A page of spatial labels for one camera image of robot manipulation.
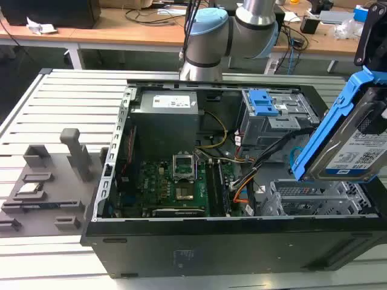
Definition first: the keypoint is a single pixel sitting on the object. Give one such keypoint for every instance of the hard disk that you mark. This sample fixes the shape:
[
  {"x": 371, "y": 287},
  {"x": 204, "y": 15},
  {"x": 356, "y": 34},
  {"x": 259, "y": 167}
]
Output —
[{"x": 347, "y": 145}]

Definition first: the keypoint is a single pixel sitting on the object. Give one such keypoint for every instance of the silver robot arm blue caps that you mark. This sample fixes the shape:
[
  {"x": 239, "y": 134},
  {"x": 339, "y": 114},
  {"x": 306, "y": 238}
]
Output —
[{"x": 208, "y": 39}]

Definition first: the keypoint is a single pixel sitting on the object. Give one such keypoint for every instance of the metal disk bay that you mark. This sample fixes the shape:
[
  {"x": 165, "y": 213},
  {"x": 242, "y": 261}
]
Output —
[{"x": 272, "y": 127}]

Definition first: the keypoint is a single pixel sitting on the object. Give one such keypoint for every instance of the blue box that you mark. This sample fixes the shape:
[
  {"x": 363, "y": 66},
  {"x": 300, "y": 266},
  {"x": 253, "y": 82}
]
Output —
[{"x": 360, "y": 13}]

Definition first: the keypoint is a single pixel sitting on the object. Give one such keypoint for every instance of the clear plastic bag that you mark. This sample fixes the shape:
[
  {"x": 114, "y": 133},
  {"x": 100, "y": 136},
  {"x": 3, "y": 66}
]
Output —
[{"x": 347, "y": 29}]

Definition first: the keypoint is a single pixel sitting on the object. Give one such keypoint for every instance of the flat grey box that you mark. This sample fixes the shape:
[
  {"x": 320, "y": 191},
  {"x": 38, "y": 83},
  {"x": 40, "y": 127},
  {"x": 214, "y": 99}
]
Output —
[{"x": 335, "y": 16}]

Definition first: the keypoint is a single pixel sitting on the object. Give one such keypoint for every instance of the small black box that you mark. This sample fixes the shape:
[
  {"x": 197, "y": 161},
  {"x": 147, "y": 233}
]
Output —
[{"x": 310, "y": 25}]

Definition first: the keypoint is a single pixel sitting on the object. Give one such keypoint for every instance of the blue plastic bay latch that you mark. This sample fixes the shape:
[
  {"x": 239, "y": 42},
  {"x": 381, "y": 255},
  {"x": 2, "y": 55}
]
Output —
[{"x": 261, "y": 102}]

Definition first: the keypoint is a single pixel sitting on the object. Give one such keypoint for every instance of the black RAM slots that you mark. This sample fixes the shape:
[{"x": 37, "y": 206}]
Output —
[{"x": 218, "y": 187}]

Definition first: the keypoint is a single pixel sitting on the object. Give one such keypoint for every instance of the grey power supply unit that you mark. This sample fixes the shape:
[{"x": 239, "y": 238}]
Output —
[{"x": 163, "y": 127}]

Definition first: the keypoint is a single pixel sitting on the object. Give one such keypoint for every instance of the wooden desk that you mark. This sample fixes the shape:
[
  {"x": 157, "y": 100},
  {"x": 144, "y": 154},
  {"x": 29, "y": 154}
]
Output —
[{"x": 127, "y": 33}]

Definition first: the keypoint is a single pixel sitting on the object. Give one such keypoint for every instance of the green motherboard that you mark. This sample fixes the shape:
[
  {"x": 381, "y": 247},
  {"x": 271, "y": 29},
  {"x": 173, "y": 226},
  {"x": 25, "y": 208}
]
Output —
[{"x": 157, "y": 184}]

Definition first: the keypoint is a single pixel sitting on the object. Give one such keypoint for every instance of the graphics card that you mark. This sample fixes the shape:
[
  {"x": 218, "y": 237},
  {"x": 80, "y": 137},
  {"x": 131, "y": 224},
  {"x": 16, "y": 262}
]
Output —
[{"x": 178, "y": 212}]

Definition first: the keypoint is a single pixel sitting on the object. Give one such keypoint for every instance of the black PC case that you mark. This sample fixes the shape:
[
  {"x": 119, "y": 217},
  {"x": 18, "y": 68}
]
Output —
[{"x": 211, "y": 250}]

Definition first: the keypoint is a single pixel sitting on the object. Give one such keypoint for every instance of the large black box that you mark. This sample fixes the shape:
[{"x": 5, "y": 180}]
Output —
[{"x": 51, "y": 12}]

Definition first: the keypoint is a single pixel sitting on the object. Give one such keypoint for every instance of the crumpled white paper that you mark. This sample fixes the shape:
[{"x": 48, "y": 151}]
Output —
[{"x": 40, "y": 26}]

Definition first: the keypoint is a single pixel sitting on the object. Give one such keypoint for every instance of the grey parts rack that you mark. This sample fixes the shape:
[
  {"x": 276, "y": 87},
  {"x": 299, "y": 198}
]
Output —
[{"x": 60, "y": 184}]

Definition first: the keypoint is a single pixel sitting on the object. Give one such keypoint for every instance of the silver CPU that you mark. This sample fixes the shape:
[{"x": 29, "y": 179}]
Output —
[{"x": 28, "y": 188}]

